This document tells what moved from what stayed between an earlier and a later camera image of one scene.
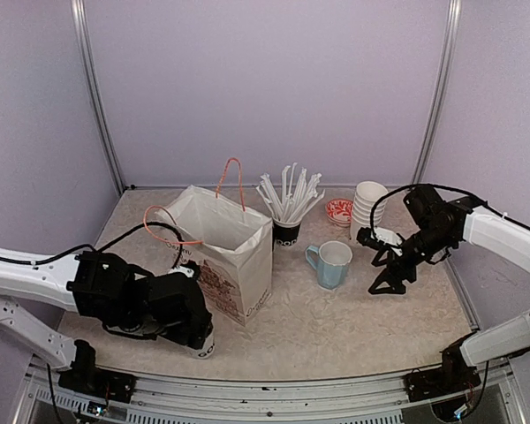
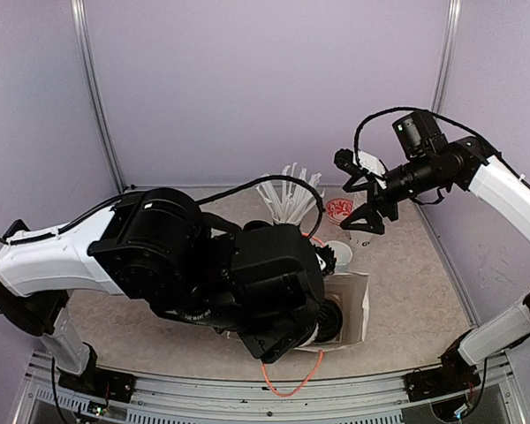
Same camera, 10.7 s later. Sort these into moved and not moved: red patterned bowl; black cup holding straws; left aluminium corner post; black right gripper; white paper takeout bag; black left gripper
Moved: black right gripper; black left gripper; white paper takeout bag
Not moved: left aluminium corner post; black cup holding straws; red patterned bowl
